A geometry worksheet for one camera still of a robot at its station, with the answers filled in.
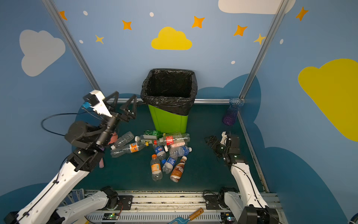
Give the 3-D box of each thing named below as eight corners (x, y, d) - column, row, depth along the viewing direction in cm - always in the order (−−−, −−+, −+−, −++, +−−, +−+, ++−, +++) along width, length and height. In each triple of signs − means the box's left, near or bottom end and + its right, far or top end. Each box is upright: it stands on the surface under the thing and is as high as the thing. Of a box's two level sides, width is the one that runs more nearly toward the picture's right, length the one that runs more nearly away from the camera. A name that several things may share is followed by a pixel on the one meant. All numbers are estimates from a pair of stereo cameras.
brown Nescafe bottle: (169, 180, 82) (169, 178, 79) (178, 155, 92) (178, 153, 89) (179, 183, 81) (179, 182, 78) (187, 158, 91) (187, 156, 88)
